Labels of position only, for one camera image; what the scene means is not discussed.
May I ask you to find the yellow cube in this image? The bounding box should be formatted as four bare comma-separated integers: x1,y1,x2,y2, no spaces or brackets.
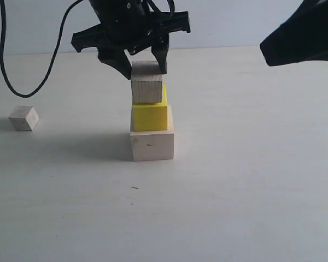
132,85,169,132

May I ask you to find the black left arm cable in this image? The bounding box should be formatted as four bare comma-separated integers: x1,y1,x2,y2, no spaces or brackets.
0,0,84,98

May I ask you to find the medium brown wooden cube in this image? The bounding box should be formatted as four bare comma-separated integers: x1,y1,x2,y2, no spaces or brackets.
131,61,163,104

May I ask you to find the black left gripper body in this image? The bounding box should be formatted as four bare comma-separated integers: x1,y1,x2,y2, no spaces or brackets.
71,1,191,53

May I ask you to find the small pale wooden cube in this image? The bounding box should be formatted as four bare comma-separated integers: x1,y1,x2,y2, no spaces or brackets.
8,106,39,131

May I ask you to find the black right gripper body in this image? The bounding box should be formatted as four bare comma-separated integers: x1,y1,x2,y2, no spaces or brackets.
279,1,328,49

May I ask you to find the large pale wooden cube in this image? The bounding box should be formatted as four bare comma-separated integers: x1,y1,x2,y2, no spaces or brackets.
130,105,175,162

